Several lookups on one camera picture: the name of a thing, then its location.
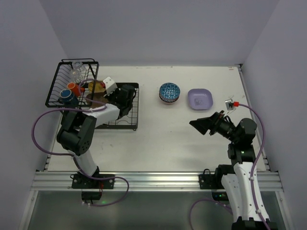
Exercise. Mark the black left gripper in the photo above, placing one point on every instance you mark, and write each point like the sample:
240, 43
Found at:
120, 96

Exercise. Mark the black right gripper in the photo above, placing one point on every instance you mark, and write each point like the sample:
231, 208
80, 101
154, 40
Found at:
214, 123

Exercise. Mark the brown plastic plate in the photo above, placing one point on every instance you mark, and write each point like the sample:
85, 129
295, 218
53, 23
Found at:
96, 99

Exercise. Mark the purple plastic plate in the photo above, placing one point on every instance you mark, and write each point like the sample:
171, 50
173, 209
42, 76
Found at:
200, 99

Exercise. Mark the yellow plastic plate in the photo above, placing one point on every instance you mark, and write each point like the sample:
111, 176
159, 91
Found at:
96, 87

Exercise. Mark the red-inside blue-outside bowl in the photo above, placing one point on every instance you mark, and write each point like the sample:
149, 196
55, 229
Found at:
168, 101

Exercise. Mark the blue triangle pattern bowl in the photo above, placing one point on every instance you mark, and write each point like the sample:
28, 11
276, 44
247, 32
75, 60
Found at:
169, 90

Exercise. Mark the clear drinking glass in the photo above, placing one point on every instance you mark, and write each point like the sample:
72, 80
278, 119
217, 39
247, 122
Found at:
77, 76
79, 66

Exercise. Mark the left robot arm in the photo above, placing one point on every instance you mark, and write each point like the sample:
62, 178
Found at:
77, 127

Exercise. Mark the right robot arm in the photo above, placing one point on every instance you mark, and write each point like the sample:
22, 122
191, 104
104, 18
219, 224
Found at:
239, 179

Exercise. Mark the orange mug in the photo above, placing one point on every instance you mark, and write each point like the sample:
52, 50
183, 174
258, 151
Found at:
76, 89

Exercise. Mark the blue mug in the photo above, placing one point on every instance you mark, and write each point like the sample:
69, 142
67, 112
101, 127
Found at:
67, 97

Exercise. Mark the black wire dish rack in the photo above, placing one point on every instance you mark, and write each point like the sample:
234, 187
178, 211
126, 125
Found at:
62, 78

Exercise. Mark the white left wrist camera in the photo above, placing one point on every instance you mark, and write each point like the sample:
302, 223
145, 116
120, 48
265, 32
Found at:
110, 85

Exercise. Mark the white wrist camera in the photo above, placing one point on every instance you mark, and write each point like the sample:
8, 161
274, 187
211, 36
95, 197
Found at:
229, 106
110, 85

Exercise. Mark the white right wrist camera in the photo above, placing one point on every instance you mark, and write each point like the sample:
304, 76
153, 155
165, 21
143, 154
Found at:
229, 106

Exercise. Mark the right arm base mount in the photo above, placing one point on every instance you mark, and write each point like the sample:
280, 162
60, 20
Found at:
212, 181

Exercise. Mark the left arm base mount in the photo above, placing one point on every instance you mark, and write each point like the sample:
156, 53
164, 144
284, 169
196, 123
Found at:
91, 189

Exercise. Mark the aluminium table rail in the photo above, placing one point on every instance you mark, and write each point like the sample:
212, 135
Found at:
148, 181

